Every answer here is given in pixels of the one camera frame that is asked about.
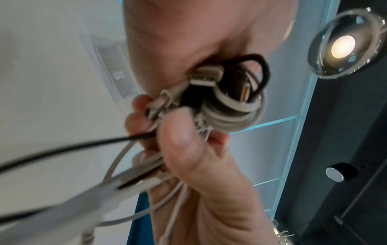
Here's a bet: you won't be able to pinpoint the person's left hand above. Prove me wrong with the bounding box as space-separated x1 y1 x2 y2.
122 0 295 94

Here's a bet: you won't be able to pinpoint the cyan wall light strips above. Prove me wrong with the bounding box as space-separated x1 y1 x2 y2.
229 0 341 217

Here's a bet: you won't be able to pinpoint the white table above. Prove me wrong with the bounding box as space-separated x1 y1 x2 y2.
0 0 152 245

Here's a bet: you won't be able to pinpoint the person's right hand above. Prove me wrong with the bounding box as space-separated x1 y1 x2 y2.
125 95 279 245

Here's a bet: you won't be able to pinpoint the white mini drawer box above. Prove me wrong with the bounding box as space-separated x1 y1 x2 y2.
92 42 143 99

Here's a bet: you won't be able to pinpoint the glass pendant lamp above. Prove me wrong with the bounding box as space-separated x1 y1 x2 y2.
307 7 387 80

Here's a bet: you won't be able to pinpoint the blue sofa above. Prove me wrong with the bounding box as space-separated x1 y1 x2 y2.
127 191 152 245

